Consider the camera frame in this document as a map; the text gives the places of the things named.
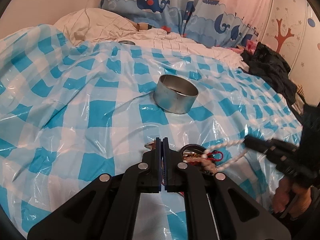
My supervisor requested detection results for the black braided cord bracelet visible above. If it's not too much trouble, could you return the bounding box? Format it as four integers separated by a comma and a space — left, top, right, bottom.
179, 143, 208, 167

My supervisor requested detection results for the red cord bracelet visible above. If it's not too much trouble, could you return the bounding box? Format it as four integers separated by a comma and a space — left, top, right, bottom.
206, 151, 224, 163

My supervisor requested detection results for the right hand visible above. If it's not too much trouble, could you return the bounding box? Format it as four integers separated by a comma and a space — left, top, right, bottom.
272, 177, 311, 218

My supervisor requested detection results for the black clothing pile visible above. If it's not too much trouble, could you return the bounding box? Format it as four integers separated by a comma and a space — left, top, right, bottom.
241, 42, 297, 105

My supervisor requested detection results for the round silver metal tin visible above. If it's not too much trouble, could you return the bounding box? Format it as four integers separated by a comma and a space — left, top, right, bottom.
153, 74, 199, 114

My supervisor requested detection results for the pink cloth item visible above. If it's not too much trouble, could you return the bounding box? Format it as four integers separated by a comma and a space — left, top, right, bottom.
229, 40, 258, 55

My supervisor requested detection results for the blue whale print curtain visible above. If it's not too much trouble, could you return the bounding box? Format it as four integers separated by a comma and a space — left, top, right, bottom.
99, 0, 259, 48

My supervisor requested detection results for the silver tin lid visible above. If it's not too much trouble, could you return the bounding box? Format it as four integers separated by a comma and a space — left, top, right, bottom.
118, 40, 136, 46

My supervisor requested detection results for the white grid-pattern duvet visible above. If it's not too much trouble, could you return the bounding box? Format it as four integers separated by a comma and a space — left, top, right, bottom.
54, 8, 249, 71

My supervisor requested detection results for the tan strap with buckle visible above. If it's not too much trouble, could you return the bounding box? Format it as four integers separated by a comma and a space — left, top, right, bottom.
132, 23, 153, 32

